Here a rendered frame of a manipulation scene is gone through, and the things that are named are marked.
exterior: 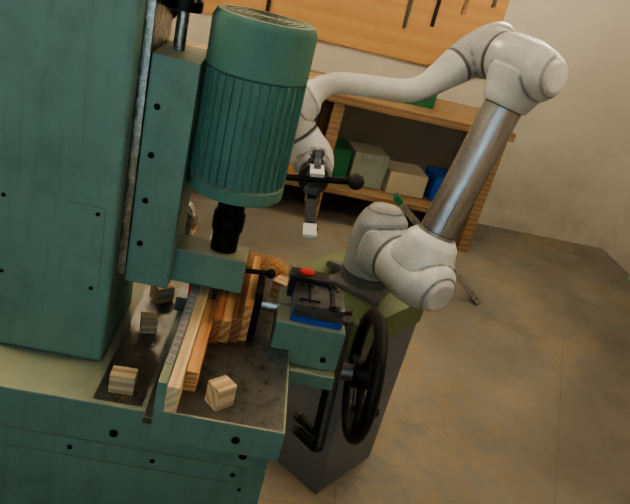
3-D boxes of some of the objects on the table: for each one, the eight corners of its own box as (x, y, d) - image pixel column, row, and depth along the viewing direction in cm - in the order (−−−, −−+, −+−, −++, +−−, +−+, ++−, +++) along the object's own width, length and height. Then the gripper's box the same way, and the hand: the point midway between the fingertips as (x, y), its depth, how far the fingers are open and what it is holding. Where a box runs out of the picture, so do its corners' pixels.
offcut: (222, 393, 106) (226, 374, 105) (233, 405, 104) (237, 385, 103) (204, 400, 104) (208, 380, 102) (215, 412, 102) (219, 392, 100)
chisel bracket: (239, 301, 124) (247, 263, 121) (167, 286, 123) (173, 247, 119) (242, 283, 131) (250, 246, 127) (174, 269, 130) (180, 231, 126)
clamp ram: (284, 340, 124) (294, 301, 120) (247, 332, 123) (255, 293, 119) (286, 316, 132) (296, 278, 128) (251, 308, 131) (259, 271, 127)
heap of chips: (287, 281, 147) (290, 270, 145) (234, 270, 145) (236, 259, 144) (289, 264, 154) (291, 254, 153) (238, 254, 153) (240, 243, 152)
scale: (173, 364, 101) (173, 363, 101) (165, 362, 101) (165, 362, 101) (216, 235, 147) (216, 235, 147) (210, 234, 146) (210, 233, 146)
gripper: (292, 221, 158) (289, 259, 138) (303, 121, 147) (301, 147, 128) (322, 224, 158) (323, 262, 139) (335, 125, 148) (339, 151, 128)
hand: (313, 205), depth 134 cm, fingers open, 13 cm apart
